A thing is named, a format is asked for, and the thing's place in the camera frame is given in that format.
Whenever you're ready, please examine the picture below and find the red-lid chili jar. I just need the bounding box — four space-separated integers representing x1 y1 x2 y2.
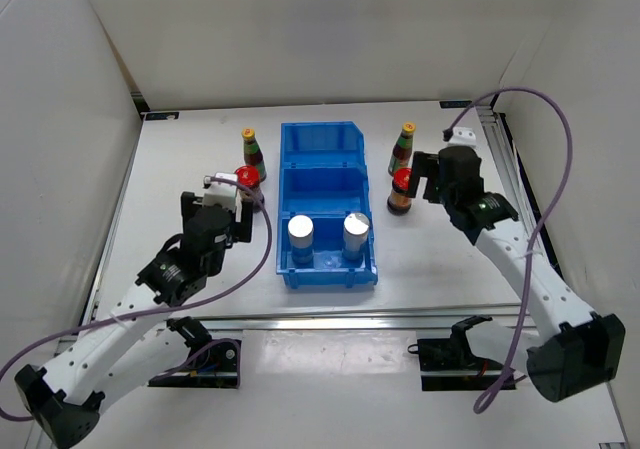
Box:
387 167 412 215
234 165 265 213

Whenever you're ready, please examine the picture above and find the silver-cap white shaker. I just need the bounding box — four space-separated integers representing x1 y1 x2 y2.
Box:
342 212 371 261
287 214 314 264

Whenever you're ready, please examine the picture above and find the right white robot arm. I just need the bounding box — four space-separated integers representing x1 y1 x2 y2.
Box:
408 146 626 402

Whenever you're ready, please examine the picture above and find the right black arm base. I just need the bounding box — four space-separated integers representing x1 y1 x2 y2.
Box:
407 338 502 392

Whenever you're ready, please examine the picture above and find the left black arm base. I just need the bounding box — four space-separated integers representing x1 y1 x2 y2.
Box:
147 338 242 389

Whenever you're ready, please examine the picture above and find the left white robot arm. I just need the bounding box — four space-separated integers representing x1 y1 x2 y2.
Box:
14 186 264 448

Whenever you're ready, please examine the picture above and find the right yellow-cap sauce bottle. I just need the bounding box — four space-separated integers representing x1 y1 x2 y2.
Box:
387 122 416 176

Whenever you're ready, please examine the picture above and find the yellow-cap sauce bottle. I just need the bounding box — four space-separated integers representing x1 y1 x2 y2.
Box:
387 122 416 176
241 127 267 182

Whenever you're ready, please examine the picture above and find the right black corner label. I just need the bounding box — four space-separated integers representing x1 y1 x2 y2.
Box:
439 100 472 109

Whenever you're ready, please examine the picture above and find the black corner label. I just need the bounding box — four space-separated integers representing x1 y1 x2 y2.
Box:
439 100 472 109
144 111 180 121

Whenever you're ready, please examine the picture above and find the left yellow-cap sauce bottle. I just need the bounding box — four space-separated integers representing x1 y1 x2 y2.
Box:
241 127 267 182

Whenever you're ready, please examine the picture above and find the blue three-compartment plastic bin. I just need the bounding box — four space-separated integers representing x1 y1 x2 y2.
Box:
276 121 378 289

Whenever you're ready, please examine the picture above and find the left black corner label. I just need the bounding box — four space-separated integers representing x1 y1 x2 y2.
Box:
144 111 180 121

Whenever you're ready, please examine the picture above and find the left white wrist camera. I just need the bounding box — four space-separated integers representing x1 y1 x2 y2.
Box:
202 172 239 214

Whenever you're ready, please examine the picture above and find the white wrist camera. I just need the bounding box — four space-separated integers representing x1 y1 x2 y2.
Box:
443 126 477 149
202 172 239 214

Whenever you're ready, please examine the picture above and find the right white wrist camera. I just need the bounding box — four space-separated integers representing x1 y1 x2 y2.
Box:
443 126 477 149

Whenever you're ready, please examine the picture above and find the aluminium right rail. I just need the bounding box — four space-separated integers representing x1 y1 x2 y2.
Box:
474 104 569 280

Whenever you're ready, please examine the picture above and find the aluminium rail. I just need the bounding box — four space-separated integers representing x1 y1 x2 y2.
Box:
474 104 569 280
49 304 601 365

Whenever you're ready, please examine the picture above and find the aluminium front rail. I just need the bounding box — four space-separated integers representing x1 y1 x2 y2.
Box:
49 304 601 365

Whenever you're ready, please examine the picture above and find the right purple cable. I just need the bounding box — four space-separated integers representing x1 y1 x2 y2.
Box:
443 86 574 415

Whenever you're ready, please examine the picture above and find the purple cable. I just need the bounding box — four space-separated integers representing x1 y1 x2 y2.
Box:
443 86 574 415
0 179 274 423

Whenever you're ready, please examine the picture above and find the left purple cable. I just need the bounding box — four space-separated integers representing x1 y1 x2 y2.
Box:
0 179 274 423

